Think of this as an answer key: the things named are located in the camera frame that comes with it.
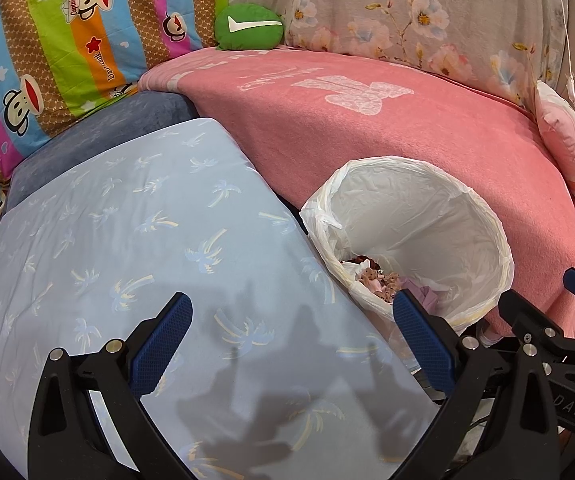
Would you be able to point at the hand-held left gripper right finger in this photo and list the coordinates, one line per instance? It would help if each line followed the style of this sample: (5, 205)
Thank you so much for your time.
(422, 345)

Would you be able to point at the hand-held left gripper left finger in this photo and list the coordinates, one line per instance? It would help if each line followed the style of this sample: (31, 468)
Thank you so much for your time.
(160, 345)

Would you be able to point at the light blue palm print cloth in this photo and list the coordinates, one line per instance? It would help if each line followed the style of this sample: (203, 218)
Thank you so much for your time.
(142, 235)

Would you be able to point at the pink pillow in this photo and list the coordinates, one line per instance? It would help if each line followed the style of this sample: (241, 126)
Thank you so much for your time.
(567, 145)

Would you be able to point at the pink blanket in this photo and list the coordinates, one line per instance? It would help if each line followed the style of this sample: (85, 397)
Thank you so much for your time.
(367, 150)

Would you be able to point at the blue-grey cushion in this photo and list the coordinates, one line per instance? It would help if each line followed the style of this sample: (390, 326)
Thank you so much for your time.
(92, 135)

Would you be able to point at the colourful monkey print pillow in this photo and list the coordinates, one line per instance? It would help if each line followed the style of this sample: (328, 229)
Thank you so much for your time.
(67, 50)

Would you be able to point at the green cushion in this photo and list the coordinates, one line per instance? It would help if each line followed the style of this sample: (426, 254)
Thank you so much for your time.
(247, 37)

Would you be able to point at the grey floral cloth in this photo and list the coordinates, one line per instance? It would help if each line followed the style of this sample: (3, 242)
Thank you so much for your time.
(367, 0)

